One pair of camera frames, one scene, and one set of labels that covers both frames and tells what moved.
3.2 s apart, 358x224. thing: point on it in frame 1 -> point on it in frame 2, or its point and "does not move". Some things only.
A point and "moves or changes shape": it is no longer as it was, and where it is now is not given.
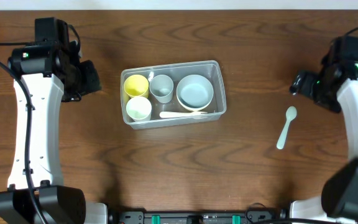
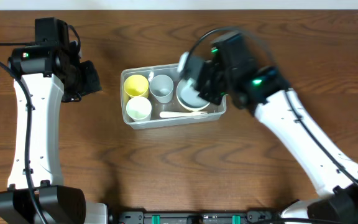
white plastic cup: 138,109 does not move
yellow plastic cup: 135,86 does not move
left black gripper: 95,84 does not move
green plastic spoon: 291,114 moves or changes shape
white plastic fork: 180,114 does not move
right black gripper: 305,89 -> 209,94
